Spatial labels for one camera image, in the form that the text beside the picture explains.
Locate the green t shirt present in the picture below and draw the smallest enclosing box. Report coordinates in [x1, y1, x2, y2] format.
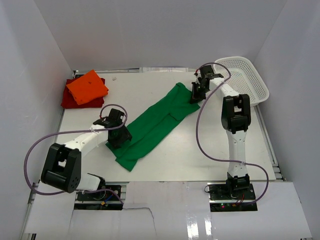
[105, 82, 200, 172]

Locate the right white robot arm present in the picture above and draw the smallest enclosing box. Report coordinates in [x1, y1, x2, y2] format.
[190, 62, 251, 200]

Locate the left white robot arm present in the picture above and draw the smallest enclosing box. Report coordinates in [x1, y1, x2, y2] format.
[40, 108, 132, 200]

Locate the white perforated plastic basket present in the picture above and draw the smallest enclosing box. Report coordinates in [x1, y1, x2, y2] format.
[213, 56, 270, 107]

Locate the orange folded t shirt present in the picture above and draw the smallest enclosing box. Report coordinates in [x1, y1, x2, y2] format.
[66, 69, 109, 105]

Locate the dark red folded t shirt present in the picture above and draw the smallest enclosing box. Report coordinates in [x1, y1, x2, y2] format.
[60, 78, 105, 109]

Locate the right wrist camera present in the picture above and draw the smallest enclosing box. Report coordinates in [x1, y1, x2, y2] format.
[194, 65, 208, 78]

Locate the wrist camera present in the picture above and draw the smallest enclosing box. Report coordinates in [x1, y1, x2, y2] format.
[194, 65, 208, 78]
[112, 109, 125, 122]

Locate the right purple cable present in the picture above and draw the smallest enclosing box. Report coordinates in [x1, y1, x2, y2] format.
[195, 61, 270, 207]

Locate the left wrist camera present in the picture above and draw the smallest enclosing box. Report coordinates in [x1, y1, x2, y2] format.
[112, 109, 125, 122]

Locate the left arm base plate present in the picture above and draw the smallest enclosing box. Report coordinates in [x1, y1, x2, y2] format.
[74, 182, 127, 211]

